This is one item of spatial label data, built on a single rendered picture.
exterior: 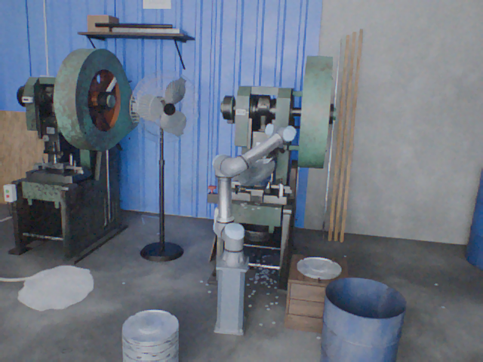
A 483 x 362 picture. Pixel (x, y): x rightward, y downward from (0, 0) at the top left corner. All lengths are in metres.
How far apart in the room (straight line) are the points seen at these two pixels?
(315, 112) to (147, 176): 2.54
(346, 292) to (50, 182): 2.53
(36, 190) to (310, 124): 2.32
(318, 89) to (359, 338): 1.51
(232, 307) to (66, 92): 1.91
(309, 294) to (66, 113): 2.12
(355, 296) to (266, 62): 2.58
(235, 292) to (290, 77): 2.40
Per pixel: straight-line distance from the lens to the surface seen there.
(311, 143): 2.74
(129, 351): 2.28
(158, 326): 2.29
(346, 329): 2.16
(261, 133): 3.05
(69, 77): 3.26
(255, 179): 2.96
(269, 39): 4.25
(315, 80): 2.75
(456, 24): 4.45
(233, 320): 2.65
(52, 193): 3.67
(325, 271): 2.74
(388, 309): 2.47
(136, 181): 4.77
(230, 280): 2.52
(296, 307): 2.70
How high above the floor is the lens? 1.54
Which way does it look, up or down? 14 degrees down
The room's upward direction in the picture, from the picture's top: 3 degrees clockwise
